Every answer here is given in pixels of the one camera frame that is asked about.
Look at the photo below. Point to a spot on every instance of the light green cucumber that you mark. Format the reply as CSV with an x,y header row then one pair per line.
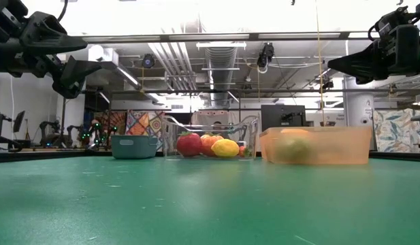
x,y
293,149

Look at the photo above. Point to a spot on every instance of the black computer monitor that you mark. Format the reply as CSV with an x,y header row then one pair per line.
x,y
274,117

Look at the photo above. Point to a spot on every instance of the wooden tray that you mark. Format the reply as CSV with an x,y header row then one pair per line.
x,y
339,146

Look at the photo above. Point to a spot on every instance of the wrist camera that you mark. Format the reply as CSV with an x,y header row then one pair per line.
x,y
9,17
393,17

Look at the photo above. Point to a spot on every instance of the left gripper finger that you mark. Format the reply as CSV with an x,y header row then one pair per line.
x,y
49,35
75,75

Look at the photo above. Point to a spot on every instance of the silver ribbed air duct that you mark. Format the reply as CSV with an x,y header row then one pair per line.
x,y
220,68

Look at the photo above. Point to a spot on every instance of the blue leaf pattern tapestry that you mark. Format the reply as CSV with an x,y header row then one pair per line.
x,y
393,124

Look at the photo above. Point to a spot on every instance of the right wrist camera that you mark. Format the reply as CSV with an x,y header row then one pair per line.
x,y
393,17

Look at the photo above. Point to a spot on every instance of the clear plastic bin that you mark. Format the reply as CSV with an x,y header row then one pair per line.
x,y
252,136

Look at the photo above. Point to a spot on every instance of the yellow lemon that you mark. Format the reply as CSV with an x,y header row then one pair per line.
x,y
225,148

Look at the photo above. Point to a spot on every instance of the silver overhead frame beam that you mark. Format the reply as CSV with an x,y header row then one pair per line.
x,y
298,35

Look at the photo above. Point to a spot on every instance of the green table mat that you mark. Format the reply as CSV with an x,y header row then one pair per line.
x,y
209,204

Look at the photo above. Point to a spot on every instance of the black hanging ceiling device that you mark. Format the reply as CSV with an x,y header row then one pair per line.
x,y
327,83
265,54

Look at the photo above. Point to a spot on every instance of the grey-blue plastic bin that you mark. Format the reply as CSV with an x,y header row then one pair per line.
x,y
133,149

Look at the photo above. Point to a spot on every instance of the black horizontal pipe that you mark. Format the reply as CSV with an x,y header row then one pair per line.
x,y
298,90

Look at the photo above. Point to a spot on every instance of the small red tomato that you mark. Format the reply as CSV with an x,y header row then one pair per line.
x,y
243,151

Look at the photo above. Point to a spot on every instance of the black tilted monitor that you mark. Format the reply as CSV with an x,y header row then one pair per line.
x,y
19,120

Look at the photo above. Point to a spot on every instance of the orange brown patterned tapestry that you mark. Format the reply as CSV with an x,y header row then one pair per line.
x,y
109,119

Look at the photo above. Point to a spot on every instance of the large red orange tomato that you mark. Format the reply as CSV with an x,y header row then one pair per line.
x,y
209,143

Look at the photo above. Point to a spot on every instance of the colourful geometric tapestry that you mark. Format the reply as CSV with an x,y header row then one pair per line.
x,y
145,124

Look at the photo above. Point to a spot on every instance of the large red strawberry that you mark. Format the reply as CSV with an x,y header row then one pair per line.
x,y
189,144

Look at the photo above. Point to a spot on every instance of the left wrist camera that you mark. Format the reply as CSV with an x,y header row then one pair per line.
x,y
9,17

